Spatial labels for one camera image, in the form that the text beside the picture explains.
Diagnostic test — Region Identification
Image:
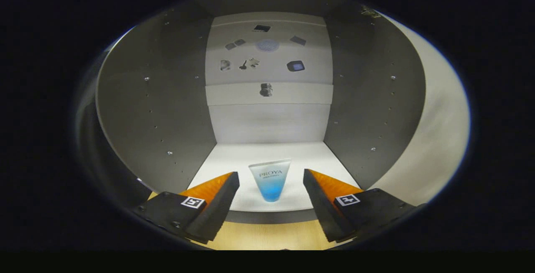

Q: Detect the blue cosmetic tube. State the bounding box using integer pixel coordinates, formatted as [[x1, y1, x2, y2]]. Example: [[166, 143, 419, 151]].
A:
[[248, 158, 292, 202]]

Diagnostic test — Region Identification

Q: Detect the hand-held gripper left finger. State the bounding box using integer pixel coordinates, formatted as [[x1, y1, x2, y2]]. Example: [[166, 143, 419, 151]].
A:
[[133, 171, 240, 244]]

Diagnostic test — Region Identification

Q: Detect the grey cabinet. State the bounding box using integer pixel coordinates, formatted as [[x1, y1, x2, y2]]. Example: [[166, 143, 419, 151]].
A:
[[95, 0, 427, 224]]

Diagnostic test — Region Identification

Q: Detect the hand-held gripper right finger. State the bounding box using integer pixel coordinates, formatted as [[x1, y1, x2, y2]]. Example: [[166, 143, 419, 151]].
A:
[[303, 168, 418, 243]]

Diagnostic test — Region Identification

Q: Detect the white cabinet shelf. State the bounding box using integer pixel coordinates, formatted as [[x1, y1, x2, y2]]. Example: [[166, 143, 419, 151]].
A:
[[205, 83, 334, 106]]

